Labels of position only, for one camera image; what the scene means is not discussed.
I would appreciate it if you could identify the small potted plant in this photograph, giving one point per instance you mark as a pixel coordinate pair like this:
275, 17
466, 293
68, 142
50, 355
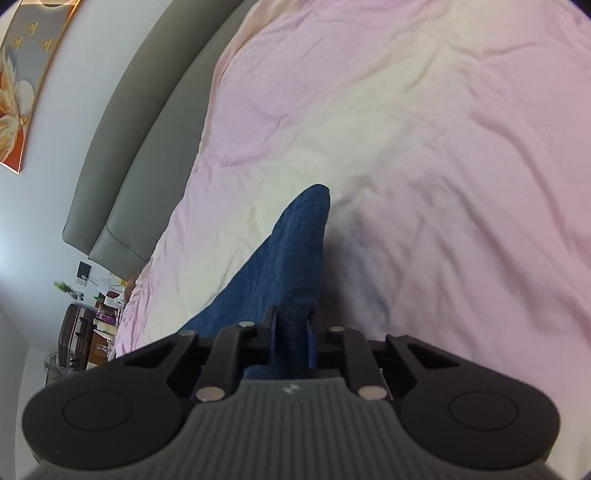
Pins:
64, 287

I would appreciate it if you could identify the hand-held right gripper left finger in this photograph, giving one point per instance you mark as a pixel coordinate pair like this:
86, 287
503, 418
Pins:
273, 332

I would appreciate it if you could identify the framed wall picture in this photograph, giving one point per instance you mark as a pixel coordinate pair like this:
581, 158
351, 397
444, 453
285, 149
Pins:
27, 78

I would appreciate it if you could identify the wooden nightstand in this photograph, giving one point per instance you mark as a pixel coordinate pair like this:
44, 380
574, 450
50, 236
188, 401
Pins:
104, 344

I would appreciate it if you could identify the blue denim pants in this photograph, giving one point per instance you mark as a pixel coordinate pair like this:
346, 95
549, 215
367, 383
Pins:
291, 258

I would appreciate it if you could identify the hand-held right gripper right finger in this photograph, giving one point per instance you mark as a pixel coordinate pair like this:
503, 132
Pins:
311, 339

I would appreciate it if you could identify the pink and cream blanket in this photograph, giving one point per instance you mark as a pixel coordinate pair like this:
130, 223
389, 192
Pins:
415, 161

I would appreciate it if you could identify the grey upholstered headboard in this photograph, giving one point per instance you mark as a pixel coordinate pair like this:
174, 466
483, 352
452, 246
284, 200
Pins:
138, 161

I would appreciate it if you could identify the brown suitcase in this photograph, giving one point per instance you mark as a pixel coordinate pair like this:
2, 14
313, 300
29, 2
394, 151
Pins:
76, 334

